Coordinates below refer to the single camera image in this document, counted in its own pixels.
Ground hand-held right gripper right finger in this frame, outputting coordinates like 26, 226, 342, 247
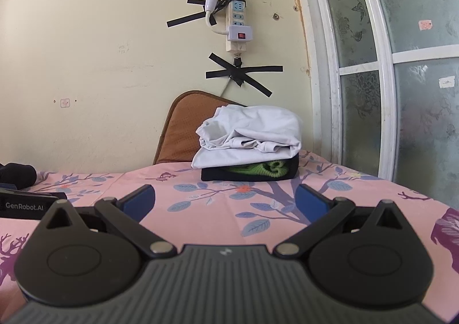
274, 184, 410, 260

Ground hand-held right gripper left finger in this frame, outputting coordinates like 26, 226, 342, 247
39, 184, 176, 260

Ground green and black garment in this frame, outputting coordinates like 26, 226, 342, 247
201, 156, 299, 182

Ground white printed t-shirt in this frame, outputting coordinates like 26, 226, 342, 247
191, 104, 302, 170

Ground black and red garment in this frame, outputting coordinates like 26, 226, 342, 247
0, 162, 37, 191

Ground brown chair cushion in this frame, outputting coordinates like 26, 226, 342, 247
153, 90, 248, 166

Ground pink printed bedsheet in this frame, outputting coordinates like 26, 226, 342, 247
0, 149, 459, 324

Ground black tape cross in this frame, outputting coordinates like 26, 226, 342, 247
205, 52, 284, 98

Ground white framed glass door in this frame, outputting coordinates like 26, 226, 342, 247
287, 0, 459, 210

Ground black tape strips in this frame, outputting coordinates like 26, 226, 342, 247
166, 0, 259, 29

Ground white power strip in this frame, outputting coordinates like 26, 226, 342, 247
225, 0, 254, 54

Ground white power cable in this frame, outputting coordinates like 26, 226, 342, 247
218, 77, 234, 99

